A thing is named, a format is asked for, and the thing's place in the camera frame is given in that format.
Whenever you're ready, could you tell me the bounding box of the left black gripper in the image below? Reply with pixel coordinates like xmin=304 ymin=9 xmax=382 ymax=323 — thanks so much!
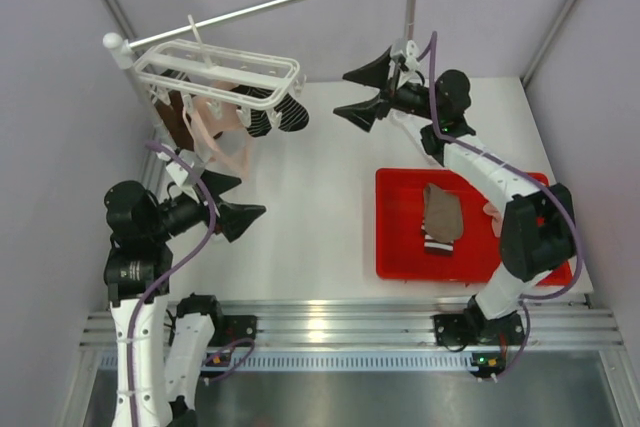
xmin=147 ymin=168 xmax=264 ymax=239

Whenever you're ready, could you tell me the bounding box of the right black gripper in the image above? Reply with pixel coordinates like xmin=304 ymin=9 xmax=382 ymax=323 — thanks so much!
xmin=334 ymin=48 xmax=440 ymax=134

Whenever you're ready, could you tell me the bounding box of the white plastic clip hanger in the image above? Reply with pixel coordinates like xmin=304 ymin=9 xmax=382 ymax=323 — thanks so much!
xmin=133 ymin=17 xmax=306 ymax=128

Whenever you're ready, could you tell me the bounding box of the taupe sock with striped cuff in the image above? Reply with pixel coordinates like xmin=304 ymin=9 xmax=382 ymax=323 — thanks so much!
xmin=423 ymin=183 xmax=464 ymax=242

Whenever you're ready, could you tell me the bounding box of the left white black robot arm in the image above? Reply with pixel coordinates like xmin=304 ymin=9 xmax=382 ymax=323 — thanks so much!
xmin=104 ymin=171 xmax=266 ymax=426

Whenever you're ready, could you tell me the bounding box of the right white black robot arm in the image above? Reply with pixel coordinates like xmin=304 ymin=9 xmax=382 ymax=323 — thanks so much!
xmin=334 ymin=52 xmax=582 ymax=352

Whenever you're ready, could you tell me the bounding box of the black white striped sock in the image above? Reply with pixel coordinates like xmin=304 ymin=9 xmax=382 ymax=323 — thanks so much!
xmin=232 ymin=85 xmax=309 ymax=132
xmin=246 ymin=110 xmax=272 ymax=138

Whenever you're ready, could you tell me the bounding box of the dark brown hanging sock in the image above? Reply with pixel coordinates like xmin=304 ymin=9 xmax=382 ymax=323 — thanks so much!
xmin=152 ymin=90 xmax=194 ymax=151

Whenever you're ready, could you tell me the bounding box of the red plastic tray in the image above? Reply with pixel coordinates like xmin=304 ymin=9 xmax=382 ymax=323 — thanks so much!
xmin=375 ymin=168 xmax=576 ymax=286

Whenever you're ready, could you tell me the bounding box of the pink sock in tray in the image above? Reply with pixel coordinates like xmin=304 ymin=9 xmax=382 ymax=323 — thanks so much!
xmin=483 ymin=202 xmax=503 ymax=238

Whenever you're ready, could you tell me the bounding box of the white metal drying rack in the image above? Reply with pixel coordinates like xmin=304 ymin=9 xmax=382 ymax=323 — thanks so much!
xmin=102 ymin=0 xmax=426 ymax=198

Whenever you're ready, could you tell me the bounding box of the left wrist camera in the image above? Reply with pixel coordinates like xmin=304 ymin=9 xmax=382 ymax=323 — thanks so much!
xmin=165 ymin=150 xmax=205 ymax=200

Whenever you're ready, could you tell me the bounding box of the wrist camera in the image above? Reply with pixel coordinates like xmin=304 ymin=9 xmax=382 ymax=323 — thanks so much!
xmin=390 ymin=39 xmax=420 ymax=76
xmin=165 ymin=150 xmax=205 ymax=200

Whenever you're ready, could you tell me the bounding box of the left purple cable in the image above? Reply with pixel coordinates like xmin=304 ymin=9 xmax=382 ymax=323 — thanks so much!
xmin=113 ymin=140 xmax=256 ymax=427

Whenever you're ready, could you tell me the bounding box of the purple cable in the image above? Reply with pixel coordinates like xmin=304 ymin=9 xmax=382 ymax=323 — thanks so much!
xmin=113 ymin=140 xmax=256 ymax=427
xmin=418 ymin=30 xmax=586 ymax=377

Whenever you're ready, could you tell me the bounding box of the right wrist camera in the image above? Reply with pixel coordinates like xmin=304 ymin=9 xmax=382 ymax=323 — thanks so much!
xmin=390 ymin=39 xmax=420 ymax=76

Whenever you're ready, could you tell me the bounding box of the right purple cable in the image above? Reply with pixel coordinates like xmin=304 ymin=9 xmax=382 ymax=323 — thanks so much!
xmin=418 ymin=30 xmax=586 ymax=377

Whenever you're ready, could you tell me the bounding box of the aluminium mounting rail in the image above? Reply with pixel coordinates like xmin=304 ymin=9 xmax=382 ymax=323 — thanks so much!
xmin=79 ymin=296 xmax=626 ymax=373

